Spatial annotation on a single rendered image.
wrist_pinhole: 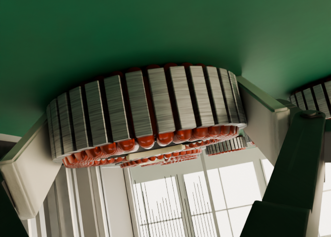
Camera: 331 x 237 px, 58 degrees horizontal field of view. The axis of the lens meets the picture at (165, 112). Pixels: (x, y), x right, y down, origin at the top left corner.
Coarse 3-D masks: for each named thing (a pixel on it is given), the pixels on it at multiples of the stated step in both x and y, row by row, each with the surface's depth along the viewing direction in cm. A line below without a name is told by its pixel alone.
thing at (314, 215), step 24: (312, 120) 12; (288, 144) 10; (312, 144) 10; (288, 168) 9; (312, 168) 9; (288, 192) 8; (312, 192) 8; (264, 216) 7; (288, 216) 6; (312, 216) 7
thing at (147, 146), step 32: (64, 96) 14; (96, 96) 13; (128, 96) 13; (160, 96) 13; (192, 96) 13; (224, 96) 14; (64, 128) 14; (96, 128) 13; (128, 128) 12; (160, 128) 12; (192, 128) 13; (224, 128) 14; (64, 160) 15; (96, 160) 14; (128, 160) 21
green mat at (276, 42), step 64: (0, 0) 7; (64, 0) 8; (128, 0) 8; (192, 0) 9; (256, 0) 10; (320, 0) 11; (0, 64) 11; (64, 64) 12; (128, 64) 13; (192, 64) 15; (256, 64) 17; (320, 64) 20; (0, 128) 20
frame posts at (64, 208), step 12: (60, 168) 37; (60, 180) 37; (72, 180) 39; (48, 192) 37; (60, 192) 37; (72, 192) 37; (48, 204) 36; (60, 204) 37; (72, 204) 37; (36, 216) 28; (60, 216) 37; (72, 216) 36; (36, 228) 28; (60, 228) 36; (72, 228) 36
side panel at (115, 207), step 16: (96, 176) 44; (112, 176) 58; (128, 176) 69; (96, 192) 44; (112, 192) 56; (128, 192) 68; (96, 208) 43; (112, 208) 54; (128, 208) 67; (112, 224) 52; (128, 224) 64
